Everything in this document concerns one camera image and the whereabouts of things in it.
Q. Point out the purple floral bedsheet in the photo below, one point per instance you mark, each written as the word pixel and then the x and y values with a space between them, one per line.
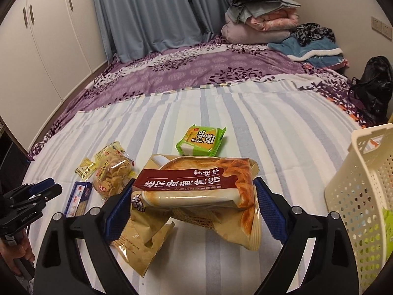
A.
pixel 213 63

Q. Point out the blue-grey curtain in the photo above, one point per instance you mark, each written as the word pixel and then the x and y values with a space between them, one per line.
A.
pixel 132 29

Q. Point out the brown latte pastry bag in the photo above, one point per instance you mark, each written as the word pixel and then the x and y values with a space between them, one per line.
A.
pixel 212 192

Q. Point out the black bag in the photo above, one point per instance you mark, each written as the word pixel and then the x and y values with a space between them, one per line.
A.
pixel 372 93

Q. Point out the clear bag of cookies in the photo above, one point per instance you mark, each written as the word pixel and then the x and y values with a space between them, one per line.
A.
pixel 112 175

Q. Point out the beige wall socket plate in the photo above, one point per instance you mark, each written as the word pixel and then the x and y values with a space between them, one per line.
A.
pixel 381 28

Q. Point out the tan kraft snack bag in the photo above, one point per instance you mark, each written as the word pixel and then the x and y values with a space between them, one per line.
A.
pixel 143 237

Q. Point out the blue and patterned clothes pile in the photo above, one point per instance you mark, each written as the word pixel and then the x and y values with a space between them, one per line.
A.
pixel 313 44

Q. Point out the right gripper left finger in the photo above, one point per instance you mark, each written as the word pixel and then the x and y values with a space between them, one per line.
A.
pixel 60 269

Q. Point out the cream plastic laundry basket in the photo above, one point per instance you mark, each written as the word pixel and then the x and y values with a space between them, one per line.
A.
pixel 359 191

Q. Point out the yellow bibizan snack packet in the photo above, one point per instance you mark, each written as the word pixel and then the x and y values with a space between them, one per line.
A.
pixel 86 168

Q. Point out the person's left hand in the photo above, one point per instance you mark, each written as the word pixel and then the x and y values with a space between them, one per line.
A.
pixel 21 250

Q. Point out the green salty seaweed bag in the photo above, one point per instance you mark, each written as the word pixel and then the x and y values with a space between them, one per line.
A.
pixel 388 222

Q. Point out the green orange cracker pack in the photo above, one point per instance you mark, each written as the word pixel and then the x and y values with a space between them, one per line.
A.
pixel 201 141

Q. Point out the folded blanket pile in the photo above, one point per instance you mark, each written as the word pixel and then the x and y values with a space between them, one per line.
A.
pixel 260 21

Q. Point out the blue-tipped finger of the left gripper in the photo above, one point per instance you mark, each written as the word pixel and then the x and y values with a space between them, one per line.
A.
pixel 41 186

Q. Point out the striped white blue cloth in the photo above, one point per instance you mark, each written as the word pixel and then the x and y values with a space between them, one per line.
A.
pixel 299 140

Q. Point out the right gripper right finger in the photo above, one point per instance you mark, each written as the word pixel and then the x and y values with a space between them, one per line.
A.
pixel 316 255

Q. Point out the blue white snack packet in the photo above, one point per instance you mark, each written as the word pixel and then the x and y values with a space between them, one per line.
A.
pixel 78 199

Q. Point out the white wardrobe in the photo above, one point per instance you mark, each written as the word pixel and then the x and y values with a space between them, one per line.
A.
pixel 48 49

